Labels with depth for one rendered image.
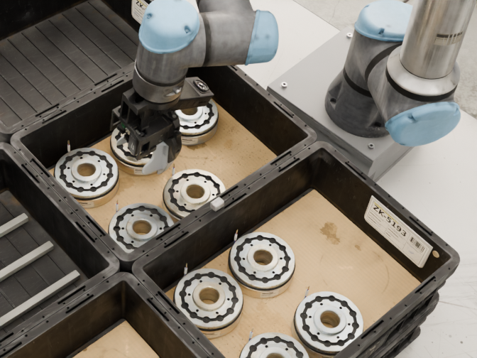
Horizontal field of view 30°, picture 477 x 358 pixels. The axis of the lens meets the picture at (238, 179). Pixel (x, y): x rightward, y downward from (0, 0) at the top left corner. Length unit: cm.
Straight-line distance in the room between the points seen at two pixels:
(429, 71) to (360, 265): 32
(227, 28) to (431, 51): 32
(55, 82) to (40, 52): 8
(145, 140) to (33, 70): 38
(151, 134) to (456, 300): 62
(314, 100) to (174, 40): 54
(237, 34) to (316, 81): 50
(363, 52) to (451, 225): 38
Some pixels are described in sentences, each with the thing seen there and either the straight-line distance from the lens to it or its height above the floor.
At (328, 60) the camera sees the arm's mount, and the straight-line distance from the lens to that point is 176.
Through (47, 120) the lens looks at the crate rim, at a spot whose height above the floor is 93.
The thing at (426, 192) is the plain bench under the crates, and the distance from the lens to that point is 173.
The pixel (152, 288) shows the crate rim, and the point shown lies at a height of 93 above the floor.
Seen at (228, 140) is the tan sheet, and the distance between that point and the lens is 155.
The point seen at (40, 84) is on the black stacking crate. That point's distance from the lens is 163.
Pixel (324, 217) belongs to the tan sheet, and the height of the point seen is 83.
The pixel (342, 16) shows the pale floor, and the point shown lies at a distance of 314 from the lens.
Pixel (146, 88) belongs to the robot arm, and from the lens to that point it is 127.
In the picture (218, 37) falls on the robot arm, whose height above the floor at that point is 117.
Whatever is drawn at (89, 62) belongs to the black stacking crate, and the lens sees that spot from 167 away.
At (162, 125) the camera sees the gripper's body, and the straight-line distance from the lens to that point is 135.
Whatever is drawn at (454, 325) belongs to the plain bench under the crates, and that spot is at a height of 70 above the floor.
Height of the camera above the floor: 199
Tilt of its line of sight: 51 degrees down
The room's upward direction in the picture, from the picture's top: 10 degrees clockwise
